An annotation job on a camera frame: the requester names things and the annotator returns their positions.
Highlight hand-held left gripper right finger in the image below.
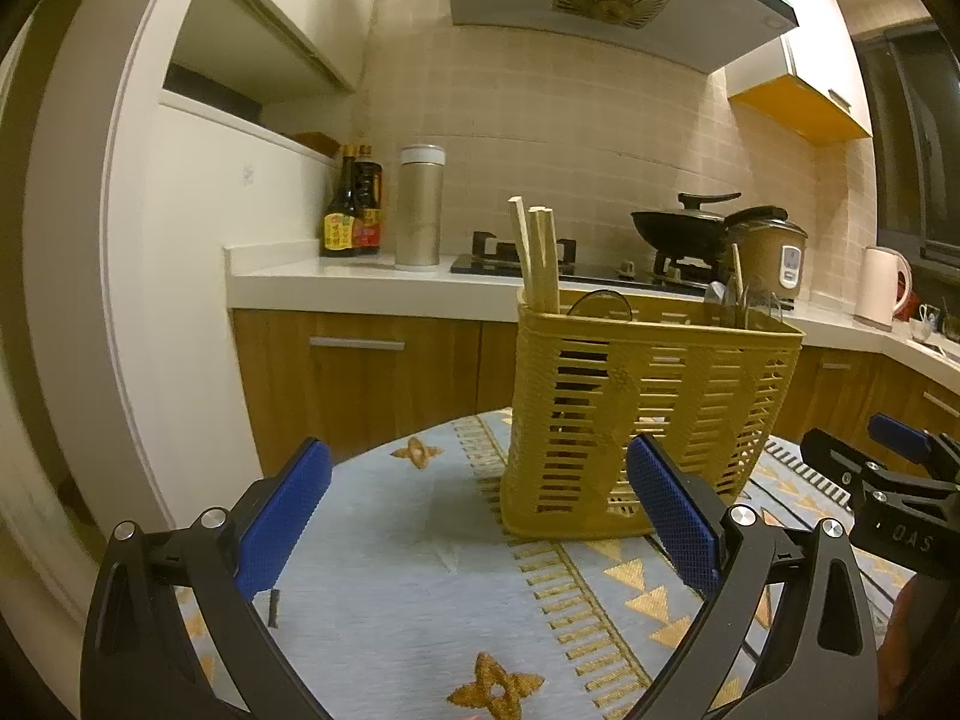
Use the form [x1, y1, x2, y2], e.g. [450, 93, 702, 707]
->
[626, 433, 883, 720]

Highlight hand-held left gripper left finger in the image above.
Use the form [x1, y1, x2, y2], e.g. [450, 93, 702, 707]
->
[79, 436, 333, 720]

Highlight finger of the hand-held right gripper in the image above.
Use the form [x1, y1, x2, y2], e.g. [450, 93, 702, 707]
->
[801, 427, 887, 511]
[868, 412, 960, 470]

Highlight wooden chopstick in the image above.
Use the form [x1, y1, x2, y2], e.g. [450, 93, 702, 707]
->
[508, 196, 538, 308]
[730, 243, 748, 328]
[527, 206, 550, 312]
[538, 206, 562, 314]

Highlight yellow plastic utensil basket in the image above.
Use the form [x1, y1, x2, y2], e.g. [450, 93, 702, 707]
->
[499, 287, 806, 541]

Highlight wooden lower cabinets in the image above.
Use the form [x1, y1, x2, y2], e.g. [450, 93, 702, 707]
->
[229, 289, 960, 478]

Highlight patterned light blue tablecloth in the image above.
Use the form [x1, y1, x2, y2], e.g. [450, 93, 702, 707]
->
[176, 409, 960, 720]

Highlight white electric kettle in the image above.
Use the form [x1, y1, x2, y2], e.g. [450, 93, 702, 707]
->
[855, 244, 917, 332]

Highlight beige rice cooker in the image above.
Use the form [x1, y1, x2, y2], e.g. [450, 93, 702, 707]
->
[723, 205, 810, 310]

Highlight black wok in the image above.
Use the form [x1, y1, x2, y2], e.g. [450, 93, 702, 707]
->
[631, 210, 733, 253]

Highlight dark window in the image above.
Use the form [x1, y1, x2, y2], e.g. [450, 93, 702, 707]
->
[855, 22, 960, 275]

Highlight sauce bottle with yellow label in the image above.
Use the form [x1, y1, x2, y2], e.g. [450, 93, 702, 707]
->
[321, 144, 359, 257]

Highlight black wok lid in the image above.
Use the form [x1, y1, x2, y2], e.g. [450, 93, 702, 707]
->
[634, 192, 743, 224]

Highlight sauce bottle with red label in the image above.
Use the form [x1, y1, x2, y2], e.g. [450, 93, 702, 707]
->
[352, 144, 386, 254]

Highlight black glass gas stove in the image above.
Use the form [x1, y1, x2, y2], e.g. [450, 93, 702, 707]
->
[450, 231, 722, 288]

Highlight silver thermos flask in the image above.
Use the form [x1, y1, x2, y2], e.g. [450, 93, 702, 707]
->
[395, 144, 446, 272]

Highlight white and orange wall cabinet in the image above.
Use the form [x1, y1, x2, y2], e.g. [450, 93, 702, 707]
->
[726, 0, 875, 146]

